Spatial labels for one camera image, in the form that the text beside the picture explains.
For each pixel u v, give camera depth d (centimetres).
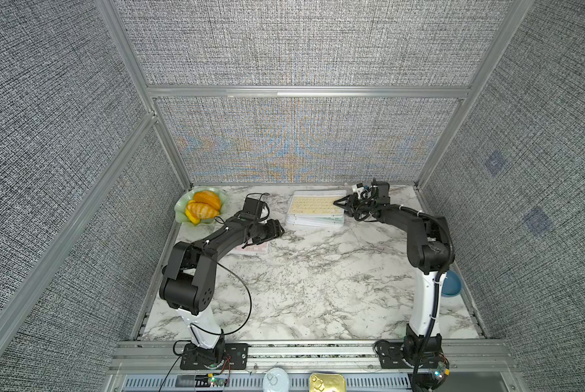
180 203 106
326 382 66
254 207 76
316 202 104
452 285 86
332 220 103
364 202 89
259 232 79
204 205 103
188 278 47
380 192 86
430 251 59
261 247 97
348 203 93
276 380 65
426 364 71
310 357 75
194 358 72
